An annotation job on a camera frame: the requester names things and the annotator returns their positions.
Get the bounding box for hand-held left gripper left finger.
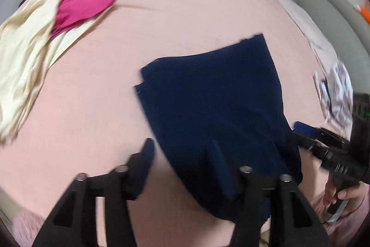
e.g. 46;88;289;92
32;138;155;247

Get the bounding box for bed with pink sheet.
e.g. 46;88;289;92
0;0;347;247

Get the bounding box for person's right hand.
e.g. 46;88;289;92
322;175;366;207

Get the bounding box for pink fluffy robe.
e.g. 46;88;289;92
0;192;370;247

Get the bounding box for navy garment with white stripes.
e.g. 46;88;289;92
133;33;304;226

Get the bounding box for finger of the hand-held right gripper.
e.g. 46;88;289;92
290;134;321;158
293;121;347;146

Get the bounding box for cream garment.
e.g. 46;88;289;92
0;0;102;144

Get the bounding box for stack of folded white clothes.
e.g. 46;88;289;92
314;60;355;129

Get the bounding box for magenta garment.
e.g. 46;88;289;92
50;0;117;40

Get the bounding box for white quilted mat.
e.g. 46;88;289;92
269;0;343;85

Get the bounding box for grey padded headboard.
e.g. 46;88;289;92
295;0;370;97

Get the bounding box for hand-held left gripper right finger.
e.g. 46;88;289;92
212;140;330;247

